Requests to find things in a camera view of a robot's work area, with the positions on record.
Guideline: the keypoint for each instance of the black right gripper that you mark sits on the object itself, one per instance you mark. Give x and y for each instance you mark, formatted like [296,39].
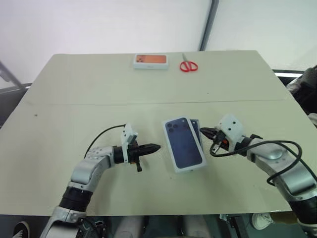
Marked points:
[222,141]

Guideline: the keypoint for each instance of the black office chair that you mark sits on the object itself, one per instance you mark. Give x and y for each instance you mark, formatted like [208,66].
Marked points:
[304,86]

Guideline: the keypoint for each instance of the black shoe with white sole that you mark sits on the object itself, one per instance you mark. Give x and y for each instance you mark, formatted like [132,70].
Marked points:
[21,230]

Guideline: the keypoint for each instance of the grey metal frame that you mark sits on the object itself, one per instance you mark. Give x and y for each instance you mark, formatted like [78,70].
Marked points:
[8,77]

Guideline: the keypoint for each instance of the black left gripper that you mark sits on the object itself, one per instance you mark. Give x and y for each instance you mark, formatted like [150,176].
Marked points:
[135,153]

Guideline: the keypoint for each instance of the black metal table bracket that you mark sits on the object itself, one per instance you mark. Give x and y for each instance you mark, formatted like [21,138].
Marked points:
[234,224]

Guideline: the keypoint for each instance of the white sneaker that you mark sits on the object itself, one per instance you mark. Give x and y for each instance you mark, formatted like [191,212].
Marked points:
[261,220]

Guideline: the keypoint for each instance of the white phone box lid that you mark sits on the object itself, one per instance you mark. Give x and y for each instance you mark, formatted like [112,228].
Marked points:
[184,143]

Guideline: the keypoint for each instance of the white phone box base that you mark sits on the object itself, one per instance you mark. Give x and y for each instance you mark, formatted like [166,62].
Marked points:
[201,141]

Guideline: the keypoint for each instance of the dark window frame post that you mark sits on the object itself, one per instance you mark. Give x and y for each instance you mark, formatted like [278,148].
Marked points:
[209,24]

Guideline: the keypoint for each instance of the phone box with orange print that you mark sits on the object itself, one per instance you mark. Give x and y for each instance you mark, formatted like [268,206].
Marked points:
[151,61]

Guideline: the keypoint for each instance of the beige bag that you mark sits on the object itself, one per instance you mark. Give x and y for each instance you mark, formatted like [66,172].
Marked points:
[313,121]

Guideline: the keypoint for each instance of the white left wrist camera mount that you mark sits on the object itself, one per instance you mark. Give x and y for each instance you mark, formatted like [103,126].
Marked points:
[127,138]

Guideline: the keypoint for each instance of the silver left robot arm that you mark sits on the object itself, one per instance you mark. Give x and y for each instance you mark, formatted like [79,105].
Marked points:
[84,168]

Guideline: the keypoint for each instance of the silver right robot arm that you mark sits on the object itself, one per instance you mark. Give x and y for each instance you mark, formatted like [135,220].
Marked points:
[284,168]

